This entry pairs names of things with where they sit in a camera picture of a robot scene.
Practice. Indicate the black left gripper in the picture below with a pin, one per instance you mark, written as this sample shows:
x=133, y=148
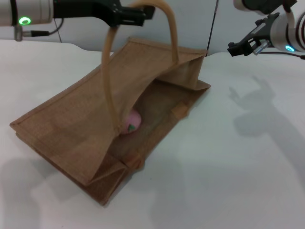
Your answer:
x=83, y=8

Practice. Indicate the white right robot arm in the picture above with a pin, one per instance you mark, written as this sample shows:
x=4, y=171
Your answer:
x=281, y=31

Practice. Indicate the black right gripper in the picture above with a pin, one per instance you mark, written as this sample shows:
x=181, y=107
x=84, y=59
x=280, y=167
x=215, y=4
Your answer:
x=263, y=28

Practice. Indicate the pink toy peach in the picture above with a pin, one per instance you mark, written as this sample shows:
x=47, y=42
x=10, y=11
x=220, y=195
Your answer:
x=133, y=119

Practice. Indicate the brown woven jute handbag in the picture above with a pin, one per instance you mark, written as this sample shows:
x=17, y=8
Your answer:
x=71, y=124

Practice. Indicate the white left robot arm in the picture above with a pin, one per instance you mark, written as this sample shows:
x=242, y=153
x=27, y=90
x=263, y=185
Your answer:
x=28, y=9

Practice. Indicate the right wrist camera housing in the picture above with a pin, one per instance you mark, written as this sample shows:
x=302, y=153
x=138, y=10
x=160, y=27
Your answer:
x=257, y=6

